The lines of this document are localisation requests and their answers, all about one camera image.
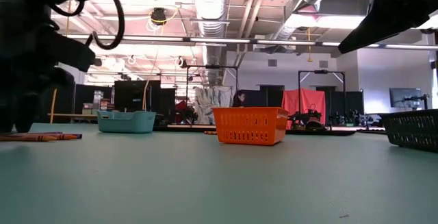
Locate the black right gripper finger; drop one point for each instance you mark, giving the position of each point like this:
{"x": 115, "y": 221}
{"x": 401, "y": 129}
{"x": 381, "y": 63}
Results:
{"x": 383, "y": 22}

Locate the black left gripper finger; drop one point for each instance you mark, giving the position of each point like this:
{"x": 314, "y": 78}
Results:
{"x": 6, "y": 111}
{"x": 24, "y": 107}

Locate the teal plastic bin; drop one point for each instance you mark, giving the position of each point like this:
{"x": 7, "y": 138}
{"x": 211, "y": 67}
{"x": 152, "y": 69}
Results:
{"x": 126, "y": 123}

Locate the black background robot arm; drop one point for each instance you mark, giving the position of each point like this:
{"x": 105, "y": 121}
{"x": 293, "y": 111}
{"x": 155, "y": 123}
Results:
{"x": 301, "y": 118}

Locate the black partition panel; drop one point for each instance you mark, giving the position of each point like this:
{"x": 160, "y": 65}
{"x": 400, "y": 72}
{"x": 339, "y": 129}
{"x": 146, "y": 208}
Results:
{"x": 65, "y": 102}
{"x": 137, "y": 95}
{"x": 261, "y": 97}

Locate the stacked storage boxes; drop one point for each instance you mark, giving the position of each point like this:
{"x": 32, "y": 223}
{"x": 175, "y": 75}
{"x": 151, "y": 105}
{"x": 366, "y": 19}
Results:
{"x": 97, "y": 102}

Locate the computer monitor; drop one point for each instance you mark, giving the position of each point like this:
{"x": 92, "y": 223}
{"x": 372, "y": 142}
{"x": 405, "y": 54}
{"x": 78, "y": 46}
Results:
{"x": 405, "y": 97}

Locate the teal table mat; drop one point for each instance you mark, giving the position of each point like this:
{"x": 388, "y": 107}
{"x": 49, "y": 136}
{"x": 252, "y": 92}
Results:
{"x": 102, "y": 183}

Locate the black plastic basket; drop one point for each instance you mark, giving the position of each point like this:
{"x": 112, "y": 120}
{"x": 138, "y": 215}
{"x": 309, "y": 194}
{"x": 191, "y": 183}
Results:
{"x": 410, "y": 131}

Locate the red cloth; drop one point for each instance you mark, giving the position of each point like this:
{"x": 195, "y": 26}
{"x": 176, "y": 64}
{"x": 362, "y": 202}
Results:
{"x": 297, "y": 100}

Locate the person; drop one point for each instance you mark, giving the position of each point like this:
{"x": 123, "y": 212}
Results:
{"x": 239, "y": 99}

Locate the long LED light bar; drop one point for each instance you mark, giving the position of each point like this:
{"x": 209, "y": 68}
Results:
{"x": 219, "y": 40}

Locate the orange plastic basket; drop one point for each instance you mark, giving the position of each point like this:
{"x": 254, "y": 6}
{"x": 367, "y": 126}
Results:
{"x": 250, "y": 128}

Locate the white blue patterned cloth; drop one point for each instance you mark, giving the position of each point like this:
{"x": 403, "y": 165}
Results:
{"x": 212, "y": 104}

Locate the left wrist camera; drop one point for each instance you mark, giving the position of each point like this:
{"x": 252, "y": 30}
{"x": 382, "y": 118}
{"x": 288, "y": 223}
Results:
{"x": 68, "y": 51}

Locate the black rig frame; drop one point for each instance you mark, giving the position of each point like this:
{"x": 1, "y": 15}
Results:
{"x": 212, "y": 67}
{"x": 321, "y": 71}

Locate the black metal table frame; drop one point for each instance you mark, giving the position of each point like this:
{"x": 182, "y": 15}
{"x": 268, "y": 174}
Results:
{"x": 184, "y": 127}

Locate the large silver ventilation duct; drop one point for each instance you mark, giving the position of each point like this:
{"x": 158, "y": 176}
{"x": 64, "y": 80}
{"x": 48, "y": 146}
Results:
{"x": 210, "y": 11}

